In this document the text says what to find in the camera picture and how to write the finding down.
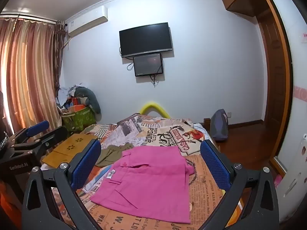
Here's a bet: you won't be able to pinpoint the grey plush pillow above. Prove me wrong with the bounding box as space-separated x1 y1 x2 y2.
74 86 102 114

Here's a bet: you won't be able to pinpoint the white wardrobe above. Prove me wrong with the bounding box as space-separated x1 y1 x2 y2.
262 0 307 224

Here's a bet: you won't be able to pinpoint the newspaper printed blanket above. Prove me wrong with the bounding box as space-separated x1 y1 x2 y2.
0 112 244 230

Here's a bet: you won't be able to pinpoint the grey bag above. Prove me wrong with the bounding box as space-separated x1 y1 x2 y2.
209 109 230 142

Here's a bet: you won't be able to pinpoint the small black monitor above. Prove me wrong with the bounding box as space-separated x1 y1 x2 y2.
133 53 164 77

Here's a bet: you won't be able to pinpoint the orange striped curtain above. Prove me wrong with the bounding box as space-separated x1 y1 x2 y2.
0 16 63 135

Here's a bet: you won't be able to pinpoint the yellow wooden board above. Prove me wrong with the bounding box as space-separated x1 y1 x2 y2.
42 150 81 168
53 133 99 157

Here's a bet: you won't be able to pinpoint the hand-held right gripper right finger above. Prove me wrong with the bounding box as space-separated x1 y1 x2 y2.
199 139 280 230

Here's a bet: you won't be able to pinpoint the white air conditioner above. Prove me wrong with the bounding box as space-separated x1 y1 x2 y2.
65 5 108 38

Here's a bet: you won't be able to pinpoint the pile of clothes and boxes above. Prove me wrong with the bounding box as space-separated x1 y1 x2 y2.
56 83 87 112

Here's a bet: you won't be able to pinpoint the brown sheer curtain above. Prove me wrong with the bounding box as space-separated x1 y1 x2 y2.
54 20 71 106

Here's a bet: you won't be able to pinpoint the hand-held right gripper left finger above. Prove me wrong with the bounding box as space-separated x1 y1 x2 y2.
21 139 102 230

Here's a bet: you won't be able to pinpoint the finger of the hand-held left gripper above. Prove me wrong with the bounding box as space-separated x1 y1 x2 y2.
10 126 68 160
13 120 50 143

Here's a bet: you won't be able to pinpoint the olive green pants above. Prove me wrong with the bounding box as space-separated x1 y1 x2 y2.
95 142 135 168

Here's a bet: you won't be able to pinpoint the green patterned bag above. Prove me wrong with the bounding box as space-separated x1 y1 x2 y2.
61 107 97 132

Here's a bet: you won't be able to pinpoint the large black television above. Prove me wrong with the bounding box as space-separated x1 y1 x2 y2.
119 22 173 58

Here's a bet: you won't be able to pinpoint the wooden wardrobe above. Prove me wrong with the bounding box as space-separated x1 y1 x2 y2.
254 0 295 173

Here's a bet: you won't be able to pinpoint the pink pants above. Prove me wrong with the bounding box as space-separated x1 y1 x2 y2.
90 146 195 224

